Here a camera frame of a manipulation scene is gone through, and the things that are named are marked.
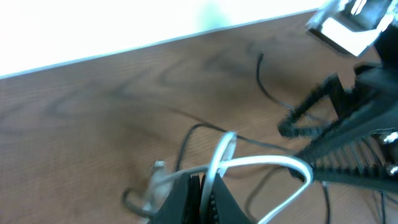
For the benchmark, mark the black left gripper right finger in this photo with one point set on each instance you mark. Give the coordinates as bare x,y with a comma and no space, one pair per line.
222,207

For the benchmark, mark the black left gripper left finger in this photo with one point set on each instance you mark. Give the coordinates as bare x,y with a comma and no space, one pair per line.
182,206

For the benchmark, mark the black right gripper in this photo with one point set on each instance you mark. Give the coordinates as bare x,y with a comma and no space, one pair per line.
376,99

